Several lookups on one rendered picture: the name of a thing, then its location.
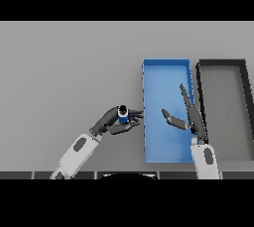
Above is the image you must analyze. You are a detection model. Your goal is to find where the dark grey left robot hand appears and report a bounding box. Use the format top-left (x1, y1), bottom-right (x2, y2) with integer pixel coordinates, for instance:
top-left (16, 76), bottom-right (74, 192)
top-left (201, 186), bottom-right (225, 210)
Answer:
top-left (88, 105), bottom-right (145, 138)

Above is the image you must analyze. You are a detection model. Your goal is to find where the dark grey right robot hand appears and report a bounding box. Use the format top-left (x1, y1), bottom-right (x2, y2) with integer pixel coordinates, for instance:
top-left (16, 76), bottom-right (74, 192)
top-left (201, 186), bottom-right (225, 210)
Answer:
top-left (161, 82), bottom-right (209, 145)

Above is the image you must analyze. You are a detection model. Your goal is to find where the blue bin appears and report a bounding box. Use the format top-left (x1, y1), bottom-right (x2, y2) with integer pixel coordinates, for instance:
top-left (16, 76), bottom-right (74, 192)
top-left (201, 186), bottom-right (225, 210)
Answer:
top-left (141, 57), bottom-right (196, 165)

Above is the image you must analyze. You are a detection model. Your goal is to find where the dark grey bin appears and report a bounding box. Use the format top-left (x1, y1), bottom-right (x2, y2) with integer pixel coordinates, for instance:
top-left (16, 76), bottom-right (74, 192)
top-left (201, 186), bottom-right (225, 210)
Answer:
top-left (194, 58), bottom-right (254, 163)

